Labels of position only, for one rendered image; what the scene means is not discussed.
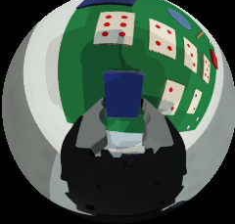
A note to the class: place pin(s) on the blue round disc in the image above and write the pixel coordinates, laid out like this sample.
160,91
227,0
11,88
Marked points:
180,19

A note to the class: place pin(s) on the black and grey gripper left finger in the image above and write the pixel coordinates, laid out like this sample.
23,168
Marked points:
86,138

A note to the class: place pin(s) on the red rectangular block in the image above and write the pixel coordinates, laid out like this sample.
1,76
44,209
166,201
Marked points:
213,59

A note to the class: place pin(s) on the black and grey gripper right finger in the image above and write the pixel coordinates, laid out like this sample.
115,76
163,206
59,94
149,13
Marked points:
161,135

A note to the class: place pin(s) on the green felt play mat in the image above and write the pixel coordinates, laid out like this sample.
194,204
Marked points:
81,65

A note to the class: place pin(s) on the cream card with black dots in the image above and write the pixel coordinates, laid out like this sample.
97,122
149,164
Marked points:
195,101

